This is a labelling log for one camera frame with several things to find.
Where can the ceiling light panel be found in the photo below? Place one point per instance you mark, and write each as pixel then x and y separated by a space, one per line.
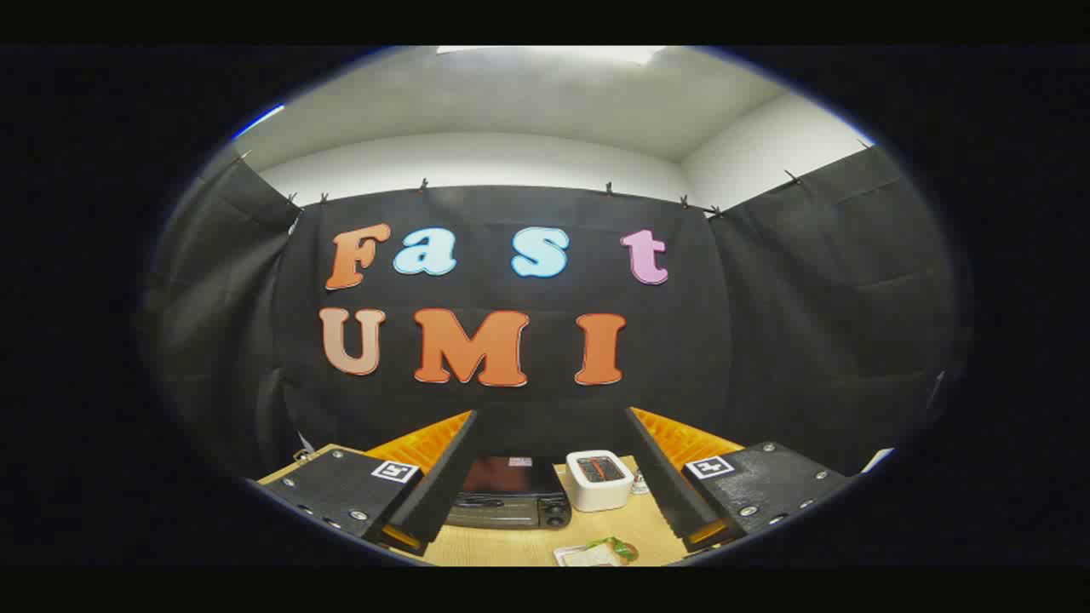
pixel 553 54

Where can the white green-label drink bottle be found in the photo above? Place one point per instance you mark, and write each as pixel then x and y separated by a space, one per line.
pixel 639 484

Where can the lettuce sandwich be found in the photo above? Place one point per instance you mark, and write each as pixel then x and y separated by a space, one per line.
pixel 617 548

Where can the black toaster oven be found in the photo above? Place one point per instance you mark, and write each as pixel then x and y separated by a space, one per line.
pixel 511 498

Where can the white toaster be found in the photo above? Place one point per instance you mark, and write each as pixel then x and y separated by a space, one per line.
pixel 599 485

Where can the white plastic tray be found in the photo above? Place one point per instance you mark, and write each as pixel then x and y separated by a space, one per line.
pixel 575 557

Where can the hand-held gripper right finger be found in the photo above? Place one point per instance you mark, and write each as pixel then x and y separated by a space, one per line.
pixel 660 477

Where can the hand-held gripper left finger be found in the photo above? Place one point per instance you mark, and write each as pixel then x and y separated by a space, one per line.
pixel 443 477

